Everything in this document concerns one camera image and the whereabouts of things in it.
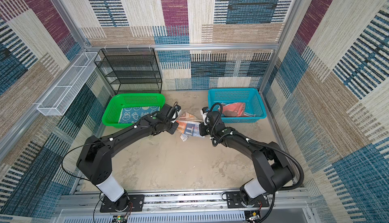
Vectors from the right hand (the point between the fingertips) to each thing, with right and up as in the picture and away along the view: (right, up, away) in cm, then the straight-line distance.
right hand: (201, 126), depth 90 cm
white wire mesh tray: (-67, +14, -19) cm, 71 cm away
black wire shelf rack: (-49, +37, +19) cm, 65 cm away
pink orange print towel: (-7, 0, +3) cm, 8 cm away
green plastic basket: (-59, +6, +12) cm, 61 cm away
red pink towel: (+23, +10, +13) cm, 28 cm away
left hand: (-16, +3, -1) cm, 16 cm away
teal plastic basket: (+37, +9, +15) cm, 41 cm away
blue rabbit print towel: (-46, +6, +13) cm, 48 cm away
